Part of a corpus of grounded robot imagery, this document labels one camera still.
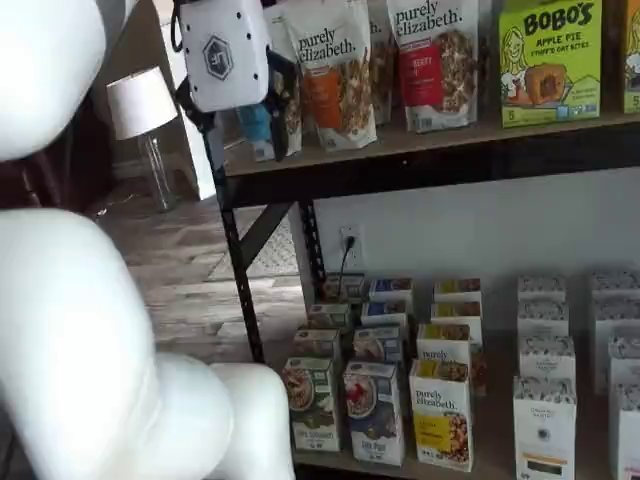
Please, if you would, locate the yellow snack box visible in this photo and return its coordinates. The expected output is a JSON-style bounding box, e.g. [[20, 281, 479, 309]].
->
[[621, 0, 640, 115]]

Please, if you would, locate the green oatmeal box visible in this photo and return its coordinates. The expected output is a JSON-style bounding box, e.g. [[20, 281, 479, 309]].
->
[[292, 326, 344, 369], [281, 356, 344, 454], [322, 273, 367, 307], [305, 301, 354, 334]]

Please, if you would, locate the white wall outlet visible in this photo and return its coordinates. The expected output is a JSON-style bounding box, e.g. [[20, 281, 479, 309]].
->
[[340, 224, 365, 267]]

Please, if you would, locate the blue and white oatmeal box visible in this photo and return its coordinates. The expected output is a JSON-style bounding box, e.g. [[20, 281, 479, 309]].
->
[[360, 299, 412, 329], [342, 360, 407, 468], [368, 277, 416, 304], [352, 324, 407, 367]]

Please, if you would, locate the orange label granola bag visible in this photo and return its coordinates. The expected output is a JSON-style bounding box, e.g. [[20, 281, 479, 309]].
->
[[368, 0, 399, 126], [284, 9, 379, 152]]

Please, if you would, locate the blue label granola bag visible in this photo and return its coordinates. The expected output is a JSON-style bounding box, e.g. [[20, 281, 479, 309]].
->
[[234, 4, 304, 162]]

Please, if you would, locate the table lamp with white shade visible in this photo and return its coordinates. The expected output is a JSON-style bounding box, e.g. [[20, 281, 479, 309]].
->
[[105, 66, 180, 214]]

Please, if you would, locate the thick black gripper cable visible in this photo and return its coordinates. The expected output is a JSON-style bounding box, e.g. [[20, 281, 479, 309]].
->
[[169, 0, 185, 54]]

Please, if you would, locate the black metal shelving rack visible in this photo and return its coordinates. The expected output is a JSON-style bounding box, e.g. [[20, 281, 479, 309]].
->
[[212, 99, 640, 480]]

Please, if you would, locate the green Bobo's oat bites box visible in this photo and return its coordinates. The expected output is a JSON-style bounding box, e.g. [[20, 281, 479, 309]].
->
[[498, 0, 604, 129]]

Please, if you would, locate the grey patterned rug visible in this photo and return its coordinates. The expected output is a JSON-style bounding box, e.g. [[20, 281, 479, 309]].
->
[[207, 214, 304, 281]]

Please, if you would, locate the yellow label granola box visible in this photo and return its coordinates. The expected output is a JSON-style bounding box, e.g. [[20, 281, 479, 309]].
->
[[430, 300, 484, 346], [433, 277, 483, 304], [415, 322, 489, 397], [408, 358, 474, 474]]

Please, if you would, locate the wooden shelf board with boxes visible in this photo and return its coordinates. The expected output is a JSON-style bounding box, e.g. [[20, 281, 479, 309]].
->
[[264, 299, 640, 480]]

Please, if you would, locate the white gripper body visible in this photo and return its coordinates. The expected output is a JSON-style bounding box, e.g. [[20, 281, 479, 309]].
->
[[179, 0, 272, 114]]

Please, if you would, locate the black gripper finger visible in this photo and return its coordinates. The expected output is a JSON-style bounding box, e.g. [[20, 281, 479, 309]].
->
[[174, 77, 226, 171], [264, 47, 298, 164]]

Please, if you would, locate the wooden shelf board with bags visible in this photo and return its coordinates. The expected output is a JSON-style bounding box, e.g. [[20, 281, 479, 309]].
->
[[224, 107, 640, 177]]

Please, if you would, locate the black plug with cord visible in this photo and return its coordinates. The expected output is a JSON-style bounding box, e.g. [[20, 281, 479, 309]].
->
[[341, 234, 357, 301]]

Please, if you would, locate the white patterned top box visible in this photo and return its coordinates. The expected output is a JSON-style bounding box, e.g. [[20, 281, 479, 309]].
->
[[516, 274, 568, 303], [592, 294, 640, 396], [588, 269, 640, 302], [606, 334, 640, 389], [608, 383, 640, 480], [511, 375, 579, 480], [517, 334, 578, 382], [516, 299, 571, 339]]

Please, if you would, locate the red label granola bag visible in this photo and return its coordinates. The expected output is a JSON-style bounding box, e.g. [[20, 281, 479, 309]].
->
[[386, 0, 479, 134]]

